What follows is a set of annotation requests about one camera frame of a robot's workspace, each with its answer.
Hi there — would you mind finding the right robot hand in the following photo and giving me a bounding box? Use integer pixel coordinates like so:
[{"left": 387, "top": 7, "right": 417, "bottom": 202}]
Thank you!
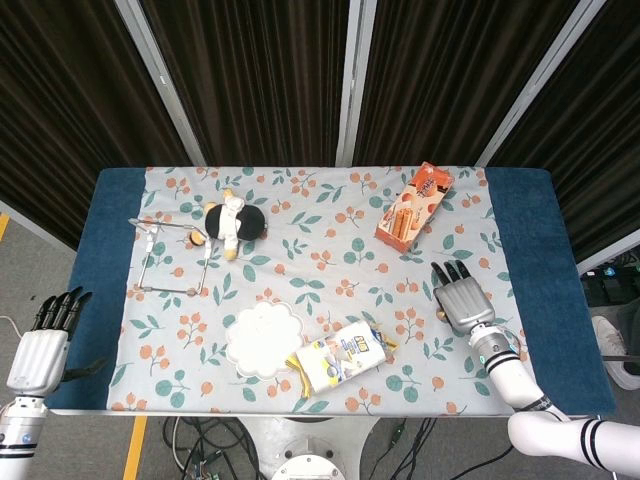
[{"left": 431, "top": 259, "right": 497, "bottom": 334}]

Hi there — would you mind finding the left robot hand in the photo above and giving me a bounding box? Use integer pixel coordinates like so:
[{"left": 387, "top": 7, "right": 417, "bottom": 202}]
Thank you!
[{"left": 5, "top": 286, "right": 109, "bottom": 396}]

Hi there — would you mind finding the orange snack box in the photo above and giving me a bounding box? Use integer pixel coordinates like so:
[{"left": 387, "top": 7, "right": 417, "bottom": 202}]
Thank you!
[{"left": 375, "top": 160, "right": 455, "bottom": 254}]

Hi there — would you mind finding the blue table mat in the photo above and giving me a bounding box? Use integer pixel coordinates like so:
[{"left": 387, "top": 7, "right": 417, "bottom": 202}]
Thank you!
[{"left": 47, "top": 167, "right": 617, "bottom": 416}]

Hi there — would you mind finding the black equipment pile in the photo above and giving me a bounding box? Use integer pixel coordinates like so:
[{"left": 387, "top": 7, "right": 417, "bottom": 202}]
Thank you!
[{"left": 581, "top": 252, "right": 640, "bottom": 304}]

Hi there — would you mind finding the floral fruit print tablecloth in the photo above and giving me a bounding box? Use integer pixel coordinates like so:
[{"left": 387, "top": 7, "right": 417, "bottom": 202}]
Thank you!
[{"left": 107, "top": 165, "right": 526, "bottom": 416}]

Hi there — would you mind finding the white sneaker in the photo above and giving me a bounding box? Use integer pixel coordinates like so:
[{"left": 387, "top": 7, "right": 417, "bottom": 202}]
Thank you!
[{"left": 592, "top": 315, "right": 636, "bottom": 391}]

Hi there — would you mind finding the white flower-shaped plastic plate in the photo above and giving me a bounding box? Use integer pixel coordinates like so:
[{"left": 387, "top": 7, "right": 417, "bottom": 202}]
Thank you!
[{"left": 224, "top": 301, "right": 307, "bottom": 377}]

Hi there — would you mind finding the dark pleated screen panel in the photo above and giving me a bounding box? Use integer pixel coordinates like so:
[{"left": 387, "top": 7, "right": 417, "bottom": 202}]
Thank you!
[
  {"left": 492, "top": 0, "right": 640, "bottom": 264},
  {"left": 352, "top": 0, "right": 581, "bottom": 166},
  {"left": 0, "top": 0, "right": 194, "bottom": 251},
  {"left": 142, "top": 0, "right": 351, "bottom": 166}
]

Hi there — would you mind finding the black white plush penguin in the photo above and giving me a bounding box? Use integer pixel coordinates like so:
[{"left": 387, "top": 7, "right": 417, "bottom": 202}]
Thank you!
[{"left": 188, "top": 188, "right": 267, "bottom": 261}]

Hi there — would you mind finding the white screen base rail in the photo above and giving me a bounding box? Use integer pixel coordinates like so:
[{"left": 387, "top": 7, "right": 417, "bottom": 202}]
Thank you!
[
  {"left": 0, "top": 199, "right": 79, "bottom": 251},
  {"left": 577, "top": 242, "right": 640, "bottom": 275}
]

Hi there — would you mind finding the black floor cable bundle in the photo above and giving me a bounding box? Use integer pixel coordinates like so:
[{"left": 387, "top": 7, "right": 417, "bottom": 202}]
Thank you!
[
  {"left": 162, "top": 415, "right": 281, "bottom": 480},
  {"left": 369, "top": 417, "right": 451, "bottom": 480}
]

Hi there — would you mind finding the metal wire stand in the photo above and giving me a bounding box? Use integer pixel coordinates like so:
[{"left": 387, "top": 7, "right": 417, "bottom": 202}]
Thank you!
[{"left": 128, "top": 217, "right": 211, "bottom": 296}]

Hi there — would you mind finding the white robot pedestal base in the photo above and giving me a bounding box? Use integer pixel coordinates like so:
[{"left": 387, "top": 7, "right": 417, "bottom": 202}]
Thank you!
[{"left": 239, "top": 415, "right": 381, "bottom": 480}]

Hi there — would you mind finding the white screen post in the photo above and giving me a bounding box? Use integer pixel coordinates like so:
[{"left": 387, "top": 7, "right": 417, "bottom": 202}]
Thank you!
[
  {"left": 474, "top": 0, "right": 601, "bottom": 167},
  {"left": 113, "top": 0, "right": 207, "bottom": 167},
  {"left": 333, "top": 0, "right": 377, "bottom": 167}
]

